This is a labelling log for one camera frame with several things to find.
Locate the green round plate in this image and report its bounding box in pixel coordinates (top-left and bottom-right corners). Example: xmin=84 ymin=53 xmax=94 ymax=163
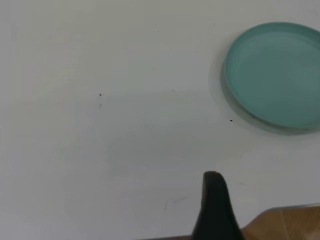
xmin=223 ymin=21 xmax=320 ymax=131

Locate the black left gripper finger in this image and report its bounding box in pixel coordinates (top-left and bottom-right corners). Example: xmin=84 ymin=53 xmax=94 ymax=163
xmin=191 ymin=171 xmax=248 ymax=240

